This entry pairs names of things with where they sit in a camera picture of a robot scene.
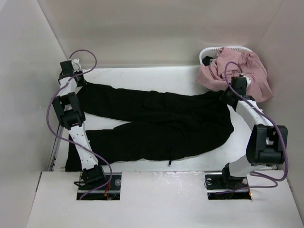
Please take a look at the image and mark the black trousers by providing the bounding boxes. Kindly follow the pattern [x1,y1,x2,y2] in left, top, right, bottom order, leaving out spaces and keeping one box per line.
[77,83,234,165]

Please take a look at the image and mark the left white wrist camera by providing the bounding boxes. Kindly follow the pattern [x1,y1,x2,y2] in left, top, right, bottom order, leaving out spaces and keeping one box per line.
[71,58,82,72]

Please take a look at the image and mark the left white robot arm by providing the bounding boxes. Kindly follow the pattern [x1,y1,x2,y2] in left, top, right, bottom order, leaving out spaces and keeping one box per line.
[52,59,107,190]

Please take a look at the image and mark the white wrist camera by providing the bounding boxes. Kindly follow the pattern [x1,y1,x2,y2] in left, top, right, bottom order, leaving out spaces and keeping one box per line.
[71,58,82,72]
[245,76,251,87]

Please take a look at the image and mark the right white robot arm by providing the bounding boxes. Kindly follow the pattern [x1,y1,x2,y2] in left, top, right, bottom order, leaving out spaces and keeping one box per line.
[220,75,288,189]

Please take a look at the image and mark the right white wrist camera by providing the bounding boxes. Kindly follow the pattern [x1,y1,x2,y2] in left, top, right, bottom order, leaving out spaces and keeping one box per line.
[245,76,251,87]

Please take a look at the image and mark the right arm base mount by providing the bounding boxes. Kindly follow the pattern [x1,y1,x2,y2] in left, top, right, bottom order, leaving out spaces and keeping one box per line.
[204,172,251,200]

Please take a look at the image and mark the white laundry basket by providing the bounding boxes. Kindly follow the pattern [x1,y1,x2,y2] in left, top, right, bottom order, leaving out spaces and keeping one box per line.
[199,46,252,65]

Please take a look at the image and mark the pink trousers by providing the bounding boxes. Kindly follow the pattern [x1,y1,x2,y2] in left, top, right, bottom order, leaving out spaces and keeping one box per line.
[196,47,273,103]

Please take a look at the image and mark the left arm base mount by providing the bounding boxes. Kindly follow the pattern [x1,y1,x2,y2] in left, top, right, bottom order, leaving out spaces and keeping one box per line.
[74,172,122,201]

